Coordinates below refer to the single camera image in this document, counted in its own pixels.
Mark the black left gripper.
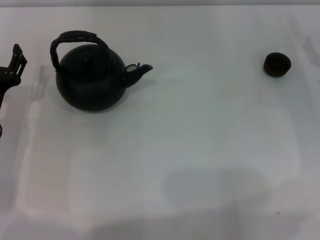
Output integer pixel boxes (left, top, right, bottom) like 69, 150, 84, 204
0, 43, 28, 112

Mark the small dark brown teacup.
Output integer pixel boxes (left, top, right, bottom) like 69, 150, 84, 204
263, 52, 293, 77

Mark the black round teapot with handle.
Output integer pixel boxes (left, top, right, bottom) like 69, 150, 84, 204
49, 30, 154, 113

